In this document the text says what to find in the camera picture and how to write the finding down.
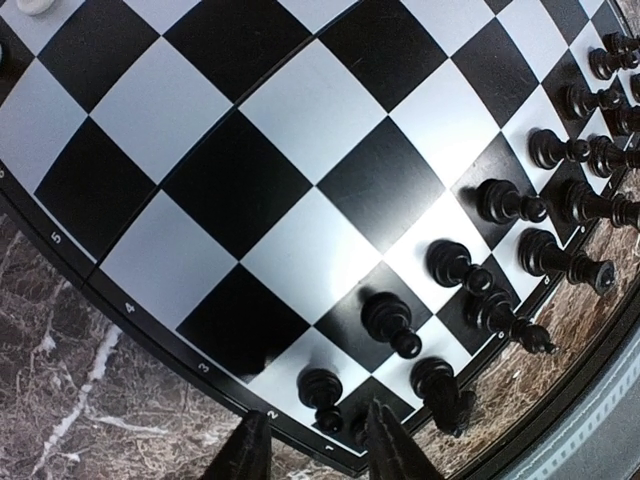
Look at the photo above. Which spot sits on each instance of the black grey chess board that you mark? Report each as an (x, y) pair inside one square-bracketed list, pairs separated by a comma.
[(232, 180)]

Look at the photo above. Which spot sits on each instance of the white slotted cable duct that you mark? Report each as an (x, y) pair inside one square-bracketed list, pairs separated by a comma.
[(599, 439)]

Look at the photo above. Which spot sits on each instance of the black chess piece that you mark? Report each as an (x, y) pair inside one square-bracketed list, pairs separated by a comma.
[(539, 255)]

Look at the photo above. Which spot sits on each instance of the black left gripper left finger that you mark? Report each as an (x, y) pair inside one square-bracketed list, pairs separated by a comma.
[(247, 453)]

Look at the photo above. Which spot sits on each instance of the white chess piece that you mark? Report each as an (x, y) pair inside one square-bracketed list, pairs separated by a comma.
[(33, 7)]

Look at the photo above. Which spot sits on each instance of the black chess knight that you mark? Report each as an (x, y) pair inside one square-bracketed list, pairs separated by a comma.
[(432, 380)]

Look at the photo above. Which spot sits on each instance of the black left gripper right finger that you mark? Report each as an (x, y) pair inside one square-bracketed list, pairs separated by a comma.
[(393, 454)]

